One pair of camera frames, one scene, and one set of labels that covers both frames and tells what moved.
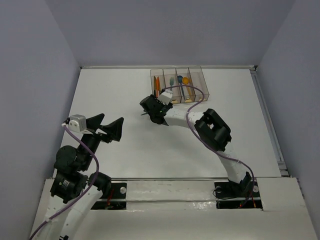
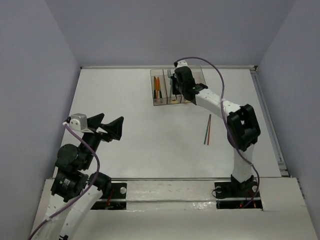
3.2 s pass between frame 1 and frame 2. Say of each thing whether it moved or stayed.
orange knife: stayed
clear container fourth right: stayed
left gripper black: stayed
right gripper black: moved
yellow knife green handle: stayed
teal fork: moved
